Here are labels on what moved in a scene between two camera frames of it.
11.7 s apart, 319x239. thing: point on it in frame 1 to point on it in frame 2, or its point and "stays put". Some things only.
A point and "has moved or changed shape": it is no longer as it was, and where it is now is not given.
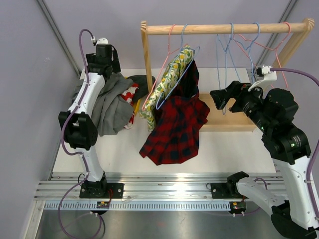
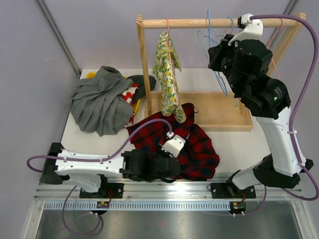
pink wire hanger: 266,47 to 282,21
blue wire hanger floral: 249,48 has moved or changed shape
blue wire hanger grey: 227,55 has moved or changed shape
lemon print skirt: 171,71 to 166,61
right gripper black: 239,91 to 217,53
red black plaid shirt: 174,139 to 199,159
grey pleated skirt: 110,112 stays put
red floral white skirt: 128,95 stays put
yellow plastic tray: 135,104 stays put
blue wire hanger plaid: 158,107 to 208,12
